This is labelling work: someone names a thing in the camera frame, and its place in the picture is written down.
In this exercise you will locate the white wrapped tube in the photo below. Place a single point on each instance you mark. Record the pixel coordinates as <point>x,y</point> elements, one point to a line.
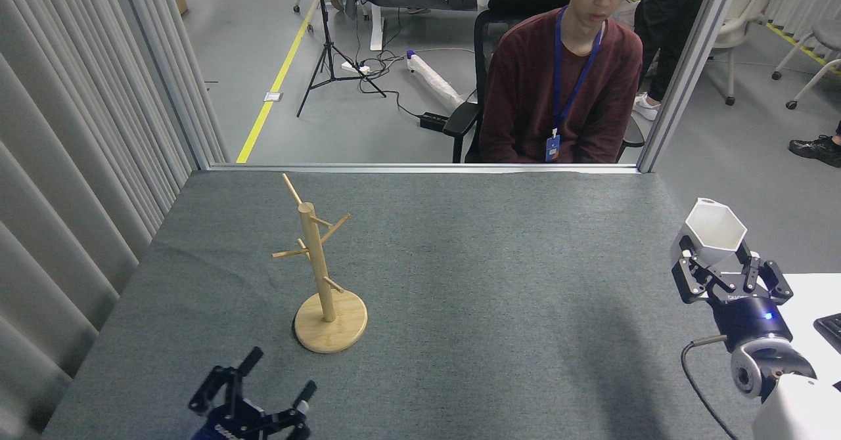
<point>433,79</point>

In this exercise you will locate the black power brick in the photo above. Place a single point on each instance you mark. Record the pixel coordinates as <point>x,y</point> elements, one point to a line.
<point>433,122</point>

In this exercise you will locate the standing person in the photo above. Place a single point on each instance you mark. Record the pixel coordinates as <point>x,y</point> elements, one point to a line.
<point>670,20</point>

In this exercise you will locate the black tripod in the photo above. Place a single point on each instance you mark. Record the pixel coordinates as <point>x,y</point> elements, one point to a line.
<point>326,33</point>

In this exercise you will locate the seated person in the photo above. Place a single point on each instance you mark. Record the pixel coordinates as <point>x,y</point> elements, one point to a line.
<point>525,98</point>

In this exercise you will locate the smooth silver post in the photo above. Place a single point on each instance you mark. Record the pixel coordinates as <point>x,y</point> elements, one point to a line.
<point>690,66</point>

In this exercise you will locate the silver floor socket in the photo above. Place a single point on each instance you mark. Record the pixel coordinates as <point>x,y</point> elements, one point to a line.
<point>273,97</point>

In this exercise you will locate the black office chair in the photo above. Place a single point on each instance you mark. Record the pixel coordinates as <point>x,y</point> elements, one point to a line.
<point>460,121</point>

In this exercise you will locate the silver table rail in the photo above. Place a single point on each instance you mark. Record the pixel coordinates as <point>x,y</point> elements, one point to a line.
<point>394,167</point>

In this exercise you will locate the black keyboard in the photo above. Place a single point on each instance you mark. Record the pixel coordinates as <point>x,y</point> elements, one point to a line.
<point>831,331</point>

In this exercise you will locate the grey pleated curtain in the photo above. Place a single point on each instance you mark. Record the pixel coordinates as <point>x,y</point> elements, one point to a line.
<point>66,131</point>

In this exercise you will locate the black shoe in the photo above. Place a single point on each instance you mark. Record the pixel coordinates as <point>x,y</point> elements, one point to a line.
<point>818,150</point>

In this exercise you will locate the white armchair on castors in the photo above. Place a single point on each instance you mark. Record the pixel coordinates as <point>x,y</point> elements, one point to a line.
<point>749,6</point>

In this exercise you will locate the wooden cup rack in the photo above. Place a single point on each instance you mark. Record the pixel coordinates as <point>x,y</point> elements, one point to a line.
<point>328,328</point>

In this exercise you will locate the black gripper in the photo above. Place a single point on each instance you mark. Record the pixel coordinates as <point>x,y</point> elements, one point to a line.
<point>230,430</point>
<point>749,318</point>

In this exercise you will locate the white power strip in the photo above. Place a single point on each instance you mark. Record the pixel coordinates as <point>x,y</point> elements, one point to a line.
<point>355,68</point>

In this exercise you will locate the white shoe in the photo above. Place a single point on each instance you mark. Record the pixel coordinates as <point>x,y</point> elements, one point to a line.
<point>646,107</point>

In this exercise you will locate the grey chair on castors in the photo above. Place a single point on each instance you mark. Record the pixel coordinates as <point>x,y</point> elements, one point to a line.
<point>828,36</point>

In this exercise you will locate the white hexagonal cup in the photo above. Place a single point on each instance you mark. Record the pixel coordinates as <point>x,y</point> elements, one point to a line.
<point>713,230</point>

